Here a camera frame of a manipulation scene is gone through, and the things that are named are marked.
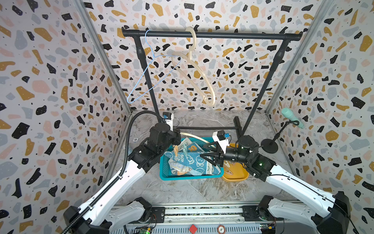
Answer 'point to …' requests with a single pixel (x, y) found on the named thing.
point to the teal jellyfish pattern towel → (195, 161)
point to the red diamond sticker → (193, 229)
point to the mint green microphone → (289, 113)
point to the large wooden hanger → (185, 133)
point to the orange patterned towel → (181, 169)
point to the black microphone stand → (271, 146)
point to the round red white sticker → (221, 229)
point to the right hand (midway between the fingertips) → (205, 152)
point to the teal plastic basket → (165, 173)
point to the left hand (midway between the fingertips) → (182, 127)
